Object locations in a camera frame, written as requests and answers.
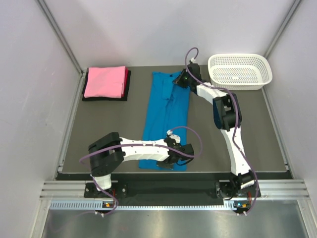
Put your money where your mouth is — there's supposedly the folded pink t shirt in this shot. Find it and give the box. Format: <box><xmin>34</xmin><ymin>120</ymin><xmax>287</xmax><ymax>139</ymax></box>
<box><xmin>84</xmin><ymin>66</ymin><xmax>127</xmax><ymax>99</ymax></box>

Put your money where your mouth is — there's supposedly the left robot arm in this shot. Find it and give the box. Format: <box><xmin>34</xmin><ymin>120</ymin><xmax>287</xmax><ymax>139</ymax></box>
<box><xmin>88</xmin><ymin>132</ymin><xmax>194</xmax><ymax>197</ymax></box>

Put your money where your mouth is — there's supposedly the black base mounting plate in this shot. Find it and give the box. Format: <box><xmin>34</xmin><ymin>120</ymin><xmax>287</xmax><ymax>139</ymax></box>
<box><xmin>84</xmin><ymin>172</ymin><xmax>255</xmax><ymax>205</ymax></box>

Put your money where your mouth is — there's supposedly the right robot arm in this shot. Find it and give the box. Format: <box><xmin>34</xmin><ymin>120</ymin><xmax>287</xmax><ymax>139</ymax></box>
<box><xmin>173</xmin><ymin>62</ymin><xmax>259</xmax><ymax>197</ymax></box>

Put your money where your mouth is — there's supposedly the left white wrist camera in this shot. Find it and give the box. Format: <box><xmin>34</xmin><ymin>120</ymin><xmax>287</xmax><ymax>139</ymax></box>
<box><xmin>166</xmin><ymin>130</ymin><xmax>180</xmax><ymax>143</ymax></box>

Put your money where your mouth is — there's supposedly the white perforated plastic basket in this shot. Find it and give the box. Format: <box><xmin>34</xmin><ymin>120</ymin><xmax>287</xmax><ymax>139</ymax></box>
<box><xmin>208</xmin><ymin>54</ymin><xmax>273</xmax><ymax>91</ymax></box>

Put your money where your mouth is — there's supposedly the blue t shirt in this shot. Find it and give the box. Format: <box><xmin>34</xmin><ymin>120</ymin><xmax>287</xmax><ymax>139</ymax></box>
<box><xmin>138</xmin><ymin>71</ymin><xmax>191</xmax><ymax>172</ymax></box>

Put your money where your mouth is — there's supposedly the aluminium frame rail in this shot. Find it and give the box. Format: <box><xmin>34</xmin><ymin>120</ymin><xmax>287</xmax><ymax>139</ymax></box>
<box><xmin>40</xmin><ymin>179</ymin><xmax>310</xmax><ymax>200</ymax></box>

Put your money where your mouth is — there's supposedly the grey slotted cable duct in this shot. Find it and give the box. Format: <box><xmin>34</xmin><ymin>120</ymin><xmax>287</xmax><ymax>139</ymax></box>
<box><xmin>50</xmin><ymin>200</ymin><xmax>247</xmax><ymax>211</ymax></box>

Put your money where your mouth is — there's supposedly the folded black t shirt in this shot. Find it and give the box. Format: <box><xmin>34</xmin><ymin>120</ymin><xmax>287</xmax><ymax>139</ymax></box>
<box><xmin>82</xmin><ymin>70</ymin><xmax>131</xmax><ymax>102</ymax></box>

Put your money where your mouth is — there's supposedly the folded red t shirt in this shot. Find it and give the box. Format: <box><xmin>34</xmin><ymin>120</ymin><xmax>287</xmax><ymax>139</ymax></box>
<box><xmin>121</xmin><ymin>69</ymin><xmax>128</xmax><ymax>98</ymax></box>

